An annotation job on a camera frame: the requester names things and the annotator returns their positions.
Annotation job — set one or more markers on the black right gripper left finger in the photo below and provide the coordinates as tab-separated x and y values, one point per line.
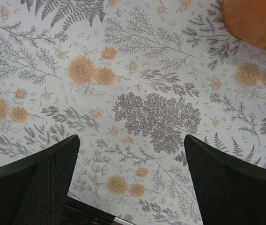
33	190

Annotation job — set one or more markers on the orange plastic laundry basket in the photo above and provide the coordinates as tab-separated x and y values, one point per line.
246	20

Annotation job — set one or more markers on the floral patterned table mat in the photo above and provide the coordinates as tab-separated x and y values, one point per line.
131	78

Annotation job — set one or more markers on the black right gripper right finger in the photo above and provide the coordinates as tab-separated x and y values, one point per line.
229	191

